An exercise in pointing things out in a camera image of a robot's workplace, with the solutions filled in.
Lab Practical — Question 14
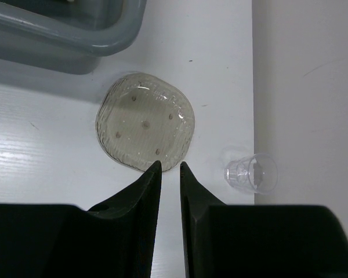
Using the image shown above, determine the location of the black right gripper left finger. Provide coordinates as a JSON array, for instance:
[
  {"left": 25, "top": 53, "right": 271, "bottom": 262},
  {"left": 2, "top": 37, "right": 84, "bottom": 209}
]
[{"left": 0, "top": 162, "right": 162, "bottom": 277}]

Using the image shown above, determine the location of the clear plastic cup near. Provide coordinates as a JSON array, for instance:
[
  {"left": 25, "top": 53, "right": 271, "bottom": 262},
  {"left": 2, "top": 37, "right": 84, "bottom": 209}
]
[{"left": 224, "top": 153, "right": 278, "bottom": 195}]

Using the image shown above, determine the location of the grey plastic bin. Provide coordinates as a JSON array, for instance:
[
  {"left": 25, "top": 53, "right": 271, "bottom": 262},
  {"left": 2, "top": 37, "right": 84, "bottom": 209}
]
[{"left": 0, "top": 1, "right": 146, "bottom": 75}]

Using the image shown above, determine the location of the clear glass plate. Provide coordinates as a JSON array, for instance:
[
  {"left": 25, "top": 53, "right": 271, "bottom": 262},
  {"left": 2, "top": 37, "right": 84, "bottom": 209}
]
[{"left": 95, "top": 72, "right": 195, "bottom": 171}]

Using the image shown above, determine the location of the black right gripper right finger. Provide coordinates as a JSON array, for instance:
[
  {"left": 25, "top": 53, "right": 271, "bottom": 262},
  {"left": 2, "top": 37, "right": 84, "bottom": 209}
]
[{"left": 180, "top": 163, "right": 348, "bottom": 277}]

